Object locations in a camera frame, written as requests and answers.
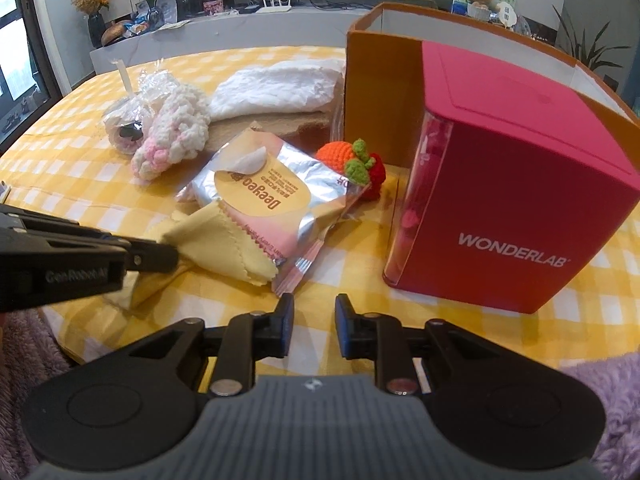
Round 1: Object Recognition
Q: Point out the grey television cabinet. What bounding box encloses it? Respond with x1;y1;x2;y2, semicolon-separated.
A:
90;0;573;78

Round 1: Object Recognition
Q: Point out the wrapped round crochet on stick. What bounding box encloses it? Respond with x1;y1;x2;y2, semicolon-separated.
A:
102;60;151;156

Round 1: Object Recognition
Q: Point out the dark vase with dried flowers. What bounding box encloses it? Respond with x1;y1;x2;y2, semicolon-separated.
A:
71;0;112;49

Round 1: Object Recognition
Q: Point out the purple fuzzy clothing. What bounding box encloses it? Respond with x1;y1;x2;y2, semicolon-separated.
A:
0;307;640;480

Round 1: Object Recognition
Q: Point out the orange crochet fruit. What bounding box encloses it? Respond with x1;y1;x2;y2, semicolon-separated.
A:
316;139;373;172

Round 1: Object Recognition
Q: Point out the glass balcony door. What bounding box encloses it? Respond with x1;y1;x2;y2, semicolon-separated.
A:
0;0;68;142

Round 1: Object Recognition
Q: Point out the brown sponge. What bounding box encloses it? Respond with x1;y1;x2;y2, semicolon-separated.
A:
239;110;335;147

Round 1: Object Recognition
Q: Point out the potted green plant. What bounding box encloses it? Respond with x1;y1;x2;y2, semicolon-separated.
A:
551;4;632;78

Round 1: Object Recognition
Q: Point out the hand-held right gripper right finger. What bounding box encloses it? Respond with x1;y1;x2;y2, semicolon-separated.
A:
334;294;508;397

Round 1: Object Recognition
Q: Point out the orange cardboard box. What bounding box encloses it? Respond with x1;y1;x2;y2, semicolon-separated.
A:
342;2;640;173

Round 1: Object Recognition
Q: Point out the silver orange snack packet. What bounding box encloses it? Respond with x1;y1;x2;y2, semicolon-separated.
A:
175;127;371;296

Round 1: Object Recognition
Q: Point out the white pink crochet toy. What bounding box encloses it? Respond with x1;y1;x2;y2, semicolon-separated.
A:
131;72;212;181

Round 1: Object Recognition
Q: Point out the red crochet strawberry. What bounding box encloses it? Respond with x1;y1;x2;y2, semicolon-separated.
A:
345;152;387;202

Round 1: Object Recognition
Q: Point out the red box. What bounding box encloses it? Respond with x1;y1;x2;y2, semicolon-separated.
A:
382;40;640;316

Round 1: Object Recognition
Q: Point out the yellow microfiber cloth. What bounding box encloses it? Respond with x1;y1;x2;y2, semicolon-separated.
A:
107;200;279;311

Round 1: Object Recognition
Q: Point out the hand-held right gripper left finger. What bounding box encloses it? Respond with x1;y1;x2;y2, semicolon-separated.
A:
120;292;296;397

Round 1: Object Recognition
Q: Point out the white cloth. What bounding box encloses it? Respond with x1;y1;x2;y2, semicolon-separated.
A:
207;57;347;122

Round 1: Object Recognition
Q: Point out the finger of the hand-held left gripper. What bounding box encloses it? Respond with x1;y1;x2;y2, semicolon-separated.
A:
124;240;180;274

